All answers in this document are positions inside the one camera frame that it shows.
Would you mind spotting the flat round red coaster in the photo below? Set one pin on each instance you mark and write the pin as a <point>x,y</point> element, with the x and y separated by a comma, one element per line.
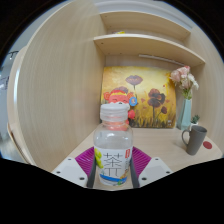
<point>207,145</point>

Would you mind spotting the grey ceramic mug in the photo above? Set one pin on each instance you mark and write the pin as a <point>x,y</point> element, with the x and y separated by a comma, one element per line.
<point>196,141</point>

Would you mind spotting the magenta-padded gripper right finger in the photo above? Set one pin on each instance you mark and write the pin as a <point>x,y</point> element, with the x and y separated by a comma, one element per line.
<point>155,169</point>

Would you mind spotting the pale teal faceted vase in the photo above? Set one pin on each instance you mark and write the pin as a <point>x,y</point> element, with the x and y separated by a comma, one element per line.
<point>184,115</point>

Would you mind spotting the pink and white flower bouquet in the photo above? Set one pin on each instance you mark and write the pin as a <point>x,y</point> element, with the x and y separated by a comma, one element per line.
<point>184,78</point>

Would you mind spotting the clear plastic drink bottle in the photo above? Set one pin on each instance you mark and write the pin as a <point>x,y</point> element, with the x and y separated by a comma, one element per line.
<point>113,146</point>

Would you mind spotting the yellow poppy flower painting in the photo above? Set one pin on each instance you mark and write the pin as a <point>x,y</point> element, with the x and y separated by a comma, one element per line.
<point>150,80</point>

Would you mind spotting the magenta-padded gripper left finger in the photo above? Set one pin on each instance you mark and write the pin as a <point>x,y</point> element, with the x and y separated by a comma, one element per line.
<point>70,170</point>

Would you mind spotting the light wooden shelf unit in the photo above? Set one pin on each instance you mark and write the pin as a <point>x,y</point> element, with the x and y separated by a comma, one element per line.
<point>143,45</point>

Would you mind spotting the red plush toy figure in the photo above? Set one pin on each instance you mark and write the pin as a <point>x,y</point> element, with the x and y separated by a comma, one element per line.
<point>116,96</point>

